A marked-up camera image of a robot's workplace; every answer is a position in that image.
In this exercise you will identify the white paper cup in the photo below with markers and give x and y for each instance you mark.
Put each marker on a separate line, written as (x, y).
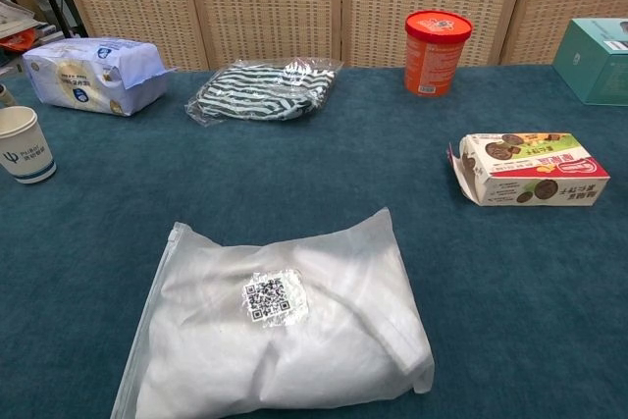
(24, 154)

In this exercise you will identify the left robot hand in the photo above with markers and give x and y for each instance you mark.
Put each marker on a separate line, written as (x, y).
(6, 95)

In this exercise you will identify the stack of white papers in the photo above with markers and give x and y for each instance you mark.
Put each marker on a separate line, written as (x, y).
(15, 16)

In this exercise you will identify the orange plastic bag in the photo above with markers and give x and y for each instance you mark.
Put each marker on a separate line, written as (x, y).
(19, 41)

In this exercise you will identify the blue table mat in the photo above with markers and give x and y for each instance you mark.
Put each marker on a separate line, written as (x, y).
(147, 183)

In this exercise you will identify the orange tub with lid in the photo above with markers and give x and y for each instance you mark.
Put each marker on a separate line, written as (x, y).
(434, 61)

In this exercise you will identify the wicker folding screen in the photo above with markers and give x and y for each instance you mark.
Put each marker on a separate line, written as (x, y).
(265, 2)

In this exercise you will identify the striped garment in clear bag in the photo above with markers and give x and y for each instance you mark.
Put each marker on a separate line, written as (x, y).
(260, 92)

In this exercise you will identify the cookie carton box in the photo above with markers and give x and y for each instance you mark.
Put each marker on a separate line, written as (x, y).
(535, 169)

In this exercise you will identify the white blue tissue pack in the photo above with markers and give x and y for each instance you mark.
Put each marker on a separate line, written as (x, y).
(88, 75)

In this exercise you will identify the white garment in frosted bag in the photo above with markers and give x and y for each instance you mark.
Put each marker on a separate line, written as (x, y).
(275, 340)

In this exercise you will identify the teal product box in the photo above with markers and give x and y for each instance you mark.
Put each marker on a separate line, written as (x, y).
(593, 70)

